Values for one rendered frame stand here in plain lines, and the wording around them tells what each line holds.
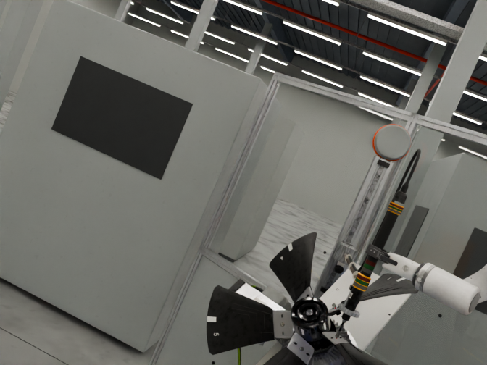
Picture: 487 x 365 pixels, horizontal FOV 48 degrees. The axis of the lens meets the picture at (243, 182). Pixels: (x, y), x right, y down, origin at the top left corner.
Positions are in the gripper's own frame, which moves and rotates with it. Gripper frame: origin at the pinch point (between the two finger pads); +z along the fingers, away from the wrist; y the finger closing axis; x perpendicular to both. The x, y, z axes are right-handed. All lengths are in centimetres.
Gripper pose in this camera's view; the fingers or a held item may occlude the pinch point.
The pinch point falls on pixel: (375, 251)
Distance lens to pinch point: 172.3
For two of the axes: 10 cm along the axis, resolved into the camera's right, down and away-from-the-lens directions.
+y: 6.1, 2.1, 7.6
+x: 4.0, -9.1, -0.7
